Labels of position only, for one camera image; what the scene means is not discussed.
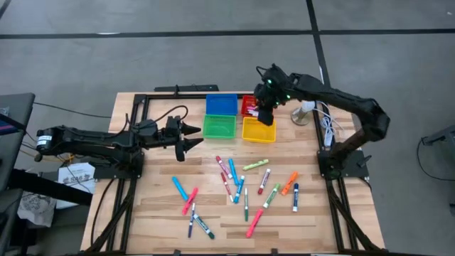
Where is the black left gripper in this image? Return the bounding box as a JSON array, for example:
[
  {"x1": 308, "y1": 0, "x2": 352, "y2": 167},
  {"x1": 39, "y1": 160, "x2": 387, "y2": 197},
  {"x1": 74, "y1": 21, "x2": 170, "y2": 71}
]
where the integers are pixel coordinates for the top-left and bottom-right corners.
[{"x1": 156, "y1": 121, "x2": 205, "y2": 163}]

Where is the slim red Expo marker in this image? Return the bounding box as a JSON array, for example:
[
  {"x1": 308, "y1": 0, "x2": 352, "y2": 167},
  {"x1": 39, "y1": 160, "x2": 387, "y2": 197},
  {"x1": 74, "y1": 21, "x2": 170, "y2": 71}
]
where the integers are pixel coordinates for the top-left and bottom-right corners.
[{"x1": 219, "y1": 172, "x2": 235, "y2": 203}]

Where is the red cap white marker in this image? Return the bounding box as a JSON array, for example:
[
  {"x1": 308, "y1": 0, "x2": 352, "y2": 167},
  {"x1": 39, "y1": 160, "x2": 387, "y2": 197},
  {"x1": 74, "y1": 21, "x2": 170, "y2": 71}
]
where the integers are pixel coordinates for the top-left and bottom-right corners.
[{"x1": 257, "y1": 168, "x2": 273, "y2": 196}]

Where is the slim white blue-label pen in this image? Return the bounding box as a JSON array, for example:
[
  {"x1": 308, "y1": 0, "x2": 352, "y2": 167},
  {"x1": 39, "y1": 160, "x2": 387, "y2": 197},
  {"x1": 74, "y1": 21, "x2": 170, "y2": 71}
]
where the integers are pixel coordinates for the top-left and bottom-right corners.
[{"x1": 187, "y1": 202, "x2": 196, "y2": 239}]

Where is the thick dark green marker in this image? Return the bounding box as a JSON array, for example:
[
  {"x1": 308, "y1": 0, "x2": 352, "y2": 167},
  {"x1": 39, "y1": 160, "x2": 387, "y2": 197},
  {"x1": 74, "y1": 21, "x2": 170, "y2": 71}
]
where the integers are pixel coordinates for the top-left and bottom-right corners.
[{"x1": 193, "y1": 213, "x2": 215, "y2": 240}]

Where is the slim green marker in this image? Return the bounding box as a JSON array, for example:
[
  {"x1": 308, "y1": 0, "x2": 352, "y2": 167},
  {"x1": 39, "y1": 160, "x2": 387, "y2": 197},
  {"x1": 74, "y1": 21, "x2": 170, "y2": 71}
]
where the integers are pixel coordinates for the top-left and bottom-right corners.
[{"x1": 243, "y1": 187, "x2": 250, "y2": 223}]

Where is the pink highlighter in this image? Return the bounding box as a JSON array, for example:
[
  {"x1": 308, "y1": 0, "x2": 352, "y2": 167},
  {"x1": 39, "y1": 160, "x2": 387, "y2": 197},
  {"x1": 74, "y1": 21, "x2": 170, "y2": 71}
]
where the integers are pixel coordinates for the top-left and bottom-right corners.
[
  {"x1": 245, "y1": 208, "x2": 264, "y2": 239},
  {"x1": 181, "y1": 187, "x2": 199, "y2": 216}
]

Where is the yellow plastic basket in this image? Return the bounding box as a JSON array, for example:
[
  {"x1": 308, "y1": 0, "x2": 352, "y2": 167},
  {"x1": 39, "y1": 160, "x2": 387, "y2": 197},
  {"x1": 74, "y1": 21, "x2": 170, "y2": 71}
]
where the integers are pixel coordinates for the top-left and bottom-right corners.
[{"x1": 241, "y1": 116, "x2": 277, "y2": 144}]

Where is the red plastic basket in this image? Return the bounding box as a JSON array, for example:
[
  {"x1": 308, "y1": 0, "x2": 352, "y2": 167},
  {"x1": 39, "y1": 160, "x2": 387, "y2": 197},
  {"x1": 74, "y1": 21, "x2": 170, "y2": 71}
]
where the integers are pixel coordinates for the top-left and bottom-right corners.
[{"x1": 240, "y1": 95, "x2": 259, "y2": 118}]

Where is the green plastic basket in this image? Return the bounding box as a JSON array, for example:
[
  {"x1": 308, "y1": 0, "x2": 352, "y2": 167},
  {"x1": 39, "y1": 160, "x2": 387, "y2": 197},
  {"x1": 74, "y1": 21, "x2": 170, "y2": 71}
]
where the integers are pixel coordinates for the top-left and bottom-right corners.
[{"x1": 202, "y1": 114, "x2": 237, "y2": 140}]

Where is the white bulb lamp brass base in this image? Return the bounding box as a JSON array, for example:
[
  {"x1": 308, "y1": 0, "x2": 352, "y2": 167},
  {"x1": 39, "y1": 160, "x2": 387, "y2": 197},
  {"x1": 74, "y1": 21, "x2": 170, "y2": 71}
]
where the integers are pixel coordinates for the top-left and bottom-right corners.
[{"x1": 290, "y1": 99, "x2": 316, "y2": 127}]

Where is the blue plastic basket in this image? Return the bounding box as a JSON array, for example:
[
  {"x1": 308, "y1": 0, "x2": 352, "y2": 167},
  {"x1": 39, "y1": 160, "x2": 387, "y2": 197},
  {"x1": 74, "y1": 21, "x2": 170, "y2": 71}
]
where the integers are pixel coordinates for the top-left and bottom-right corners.
[{"x1": 205, "y1": 93, "x2": 239, "y2": 117}]

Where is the light green highlighter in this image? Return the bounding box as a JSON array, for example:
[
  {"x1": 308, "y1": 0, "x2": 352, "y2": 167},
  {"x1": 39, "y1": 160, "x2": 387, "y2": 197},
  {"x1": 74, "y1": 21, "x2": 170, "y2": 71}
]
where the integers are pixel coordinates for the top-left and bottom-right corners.
[{"x1": 242, "y1": 158, "x2": 270, "y2": 171}]

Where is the black power strip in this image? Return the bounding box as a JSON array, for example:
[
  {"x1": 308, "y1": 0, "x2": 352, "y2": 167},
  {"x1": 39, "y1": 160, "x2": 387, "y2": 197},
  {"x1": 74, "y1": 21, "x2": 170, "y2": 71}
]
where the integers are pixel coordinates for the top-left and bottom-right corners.
[{"x1": 154, "y1": 84, "x2": 220, "y2": 93}]

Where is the blue highlighter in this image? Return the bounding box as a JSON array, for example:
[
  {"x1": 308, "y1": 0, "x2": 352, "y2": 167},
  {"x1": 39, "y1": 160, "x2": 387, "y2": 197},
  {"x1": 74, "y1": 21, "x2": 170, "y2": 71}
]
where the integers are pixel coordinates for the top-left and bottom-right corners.
[{"x1": 171, "y1": 176, "x2": 189, "y2": 202}]

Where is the slim light blue marker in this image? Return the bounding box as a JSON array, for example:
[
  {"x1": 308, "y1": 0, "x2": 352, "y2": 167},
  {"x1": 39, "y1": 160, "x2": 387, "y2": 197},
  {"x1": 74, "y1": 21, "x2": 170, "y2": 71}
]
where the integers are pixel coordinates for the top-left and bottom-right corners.
[{"x1": 227, "y1": 158, "x2": 239, "y2": 186}]

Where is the light blue white-label marker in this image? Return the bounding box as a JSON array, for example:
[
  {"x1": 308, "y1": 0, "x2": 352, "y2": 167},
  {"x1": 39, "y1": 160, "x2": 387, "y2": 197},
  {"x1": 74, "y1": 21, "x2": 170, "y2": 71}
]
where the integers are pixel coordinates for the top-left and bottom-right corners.
[{"x1": 233, "y1": 174, "x2": 246, "y2": 205}]

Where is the green cap white-label marker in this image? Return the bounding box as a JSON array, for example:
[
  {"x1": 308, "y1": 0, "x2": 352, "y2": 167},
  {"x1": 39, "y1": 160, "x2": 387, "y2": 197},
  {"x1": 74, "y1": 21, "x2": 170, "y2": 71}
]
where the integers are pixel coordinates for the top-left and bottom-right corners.
[{"x1": 262, "y1": 183, "x2": 281, "y2": 209}]

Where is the navy blue white-label marker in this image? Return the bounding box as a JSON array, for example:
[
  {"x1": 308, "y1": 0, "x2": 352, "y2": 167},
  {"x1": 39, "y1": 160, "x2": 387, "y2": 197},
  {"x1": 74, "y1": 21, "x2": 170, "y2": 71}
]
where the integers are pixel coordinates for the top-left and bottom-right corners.
[{"x1": 291, "y1": 182, "x2": 300, "y2": 213}]

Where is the white printed paper sheet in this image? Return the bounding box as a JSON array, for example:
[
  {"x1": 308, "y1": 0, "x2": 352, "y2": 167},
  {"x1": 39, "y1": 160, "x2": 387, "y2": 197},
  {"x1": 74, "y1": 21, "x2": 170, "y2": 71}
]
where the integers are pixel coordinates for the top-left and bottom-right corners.
[{"x1": 58, "y1": 162, "x2": 97, "y2": 210}]

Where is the black beam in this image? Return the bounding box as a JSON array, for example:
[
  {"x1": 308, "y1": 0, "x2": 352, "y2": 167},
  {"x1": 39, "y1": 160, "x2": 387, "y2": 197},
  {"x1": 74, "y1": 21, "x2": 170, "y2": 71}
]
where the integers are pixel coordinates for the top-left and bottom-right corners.
[{"x1": 6, "y1": 169, "x2": 94, "y2": 206}]

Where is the crumpled white bag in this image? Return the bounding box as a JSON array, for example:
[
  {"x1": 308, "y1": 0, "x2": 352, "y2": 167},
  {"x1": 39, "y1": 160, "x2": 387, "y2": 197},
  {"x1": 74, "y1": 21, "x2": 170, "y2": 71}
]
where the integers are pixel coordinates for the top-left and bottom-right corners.
[{"x1": 16, "y1": 191, "x2": 58, "y2": 228}]

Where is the grey desk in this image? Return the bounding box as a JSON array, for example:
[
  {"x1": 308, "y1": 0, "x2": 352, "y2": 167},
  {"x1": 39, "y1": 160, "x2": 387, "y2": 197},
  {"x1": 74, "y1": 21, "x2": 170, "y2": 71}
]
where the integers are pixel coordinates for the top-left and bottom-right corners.
[{"x1": 0, "y1": 92, "x2": 36, "y2": 193}]

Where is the grey stand foot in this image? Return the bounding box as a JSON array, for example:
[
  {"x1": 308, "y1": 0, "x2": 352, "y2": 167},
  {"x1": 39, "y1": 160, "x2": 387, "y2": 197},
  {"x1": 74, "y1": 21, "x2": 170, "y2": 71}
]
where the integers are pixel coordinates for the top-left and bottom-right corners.
[{"x1": 421, "y1": 123, "x2": 455, "y2": 147}]

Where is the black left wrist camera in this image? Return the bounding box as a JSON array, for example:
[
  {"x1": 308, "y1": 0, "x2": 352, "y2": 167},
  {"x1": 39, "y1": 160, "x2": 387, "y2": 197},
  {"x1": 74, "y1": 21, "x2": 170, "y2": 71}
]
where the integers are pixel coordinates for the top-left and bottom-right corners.
[{"x1": 166, "y1": 115, "x2": 181, "y2": 138}]

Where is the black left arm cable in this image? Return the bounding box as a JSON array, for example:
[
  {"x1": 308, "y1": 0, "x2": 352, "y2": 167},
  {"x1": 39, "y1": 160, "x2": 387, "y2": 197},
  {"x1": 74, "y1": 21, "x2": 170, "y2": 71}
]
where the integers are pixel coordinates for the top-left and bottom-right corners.
[{"x1": 124, "y1": 105, "x2": 189, "y2": 134}]

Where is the black aluminium table frame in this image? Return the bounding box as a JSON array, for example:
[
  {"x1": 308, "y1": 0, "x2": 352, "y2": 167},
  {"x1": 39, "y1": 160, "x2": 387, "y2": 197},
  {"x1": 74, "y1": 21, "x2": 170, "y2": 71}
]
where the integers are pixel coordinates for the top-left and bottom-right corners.
[{"x1": 85, "y1": 91, "x2": 383, "y2": 255}]

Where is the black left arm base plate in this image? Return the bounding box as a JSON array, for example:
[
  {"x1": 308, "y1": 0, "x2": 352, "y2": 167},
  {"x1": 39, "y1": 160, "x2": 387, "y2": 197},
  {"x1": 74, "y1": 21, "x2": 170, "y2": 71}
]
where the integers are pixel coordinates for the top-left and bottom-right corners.
[{"x1": 92, "y1": 152, "x2": 145, "y2": 180}]

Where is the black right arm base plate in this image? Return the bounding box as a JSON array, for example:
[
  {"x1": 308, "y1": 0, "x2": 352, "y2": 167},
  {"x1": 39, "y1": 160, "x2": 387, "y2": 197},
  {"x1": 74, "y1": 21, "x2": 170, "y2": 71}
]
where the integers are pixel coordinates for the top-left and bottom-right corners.
[{"x1": 316, "y1": 149, "x2": 370, "y2": 179}]

